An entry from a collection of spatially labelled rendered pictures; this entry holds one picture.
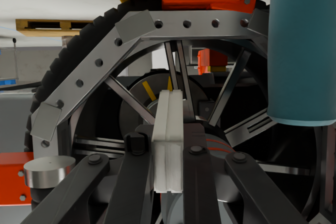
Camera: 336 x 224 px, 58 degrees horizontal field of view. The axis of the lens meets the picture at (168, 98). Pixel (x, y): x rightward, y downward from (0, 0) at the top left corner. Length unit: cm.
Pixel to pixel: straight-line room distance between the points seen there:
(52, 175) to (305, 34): 31
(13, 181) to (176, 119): 43
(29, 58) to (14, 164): 1034
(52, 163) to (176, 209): 15
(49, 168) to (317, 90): 30
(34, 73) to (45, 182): 1055
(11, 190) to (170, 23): 37
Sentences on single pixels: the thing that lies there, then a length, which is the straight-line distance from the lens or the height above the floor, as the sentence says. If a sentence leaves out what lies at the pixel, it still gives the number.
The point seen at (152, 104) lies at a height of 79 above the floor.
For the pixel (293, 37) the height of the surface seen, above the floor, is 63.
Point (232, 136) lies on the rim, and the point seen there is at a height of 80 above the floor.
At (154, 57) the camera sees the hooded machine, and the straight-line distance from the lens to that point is 909.
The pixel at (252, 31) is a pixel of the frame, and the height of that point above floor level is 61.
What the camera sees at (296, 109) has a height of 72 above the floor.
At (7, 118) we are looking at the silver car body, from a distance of 103.
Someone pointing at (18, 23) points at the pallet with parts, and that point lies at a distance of 474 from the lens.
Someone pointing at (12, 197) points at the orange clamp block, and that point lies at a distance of 57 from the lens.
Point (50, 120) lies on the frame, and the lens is 51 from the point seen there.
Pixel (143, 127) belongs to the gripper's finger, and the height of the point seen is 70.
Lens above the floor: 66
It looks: 6 degrees up
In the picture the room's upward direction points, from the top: 179 degrees clockwise
